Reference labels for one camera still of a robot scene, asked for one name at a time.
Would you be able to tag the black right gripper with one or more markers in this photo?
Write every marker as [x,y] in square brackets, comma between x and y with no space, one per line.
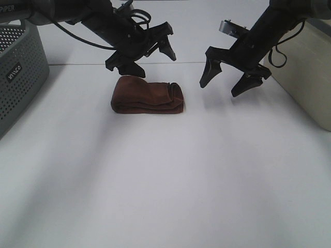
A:
[245,55]

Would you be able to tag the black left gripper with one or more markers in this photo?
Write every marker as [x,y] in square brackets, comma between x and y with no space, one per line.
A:
[155,38]

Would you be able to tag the brown towel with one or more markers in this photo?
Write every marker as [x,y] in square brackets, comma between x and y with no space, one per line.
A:
[134,95]

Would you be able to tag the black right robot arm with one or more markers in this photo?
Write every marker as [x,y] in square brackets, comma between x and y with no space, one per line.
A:
[281,17]

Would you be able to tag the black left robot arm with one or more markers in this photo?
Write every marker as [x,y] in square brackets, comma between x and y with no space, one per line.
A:
[125,29]

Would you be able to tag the beige storage box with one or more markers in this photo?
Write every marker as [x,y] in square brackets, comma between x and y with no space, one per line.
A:
[302,67]

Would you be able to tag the grey perforated plastic basket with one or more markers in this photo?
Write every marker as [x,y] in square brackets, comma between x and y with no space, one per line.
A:
[24,70]

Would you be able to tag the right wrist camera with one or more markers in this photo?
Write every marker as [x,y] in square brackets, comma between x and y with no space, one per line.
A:
[229,28]

